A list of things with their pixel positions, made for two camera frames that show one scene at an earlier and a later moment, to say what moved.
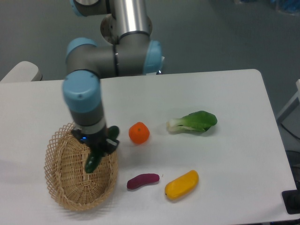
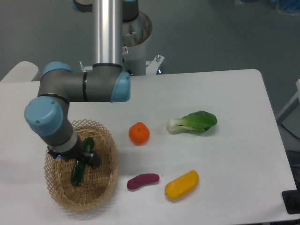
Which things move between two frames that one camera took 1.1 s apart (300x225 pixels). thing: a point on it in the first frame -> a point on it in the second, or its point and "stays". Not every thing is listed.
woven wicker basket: [64, 164] stays
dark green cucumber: [94, 157] -> [88, 146]
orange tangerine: [138, 132] stays
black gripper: [98, 142] -> [91, 159]
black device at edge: [291, 199] stays
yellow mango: [181, 186] stays
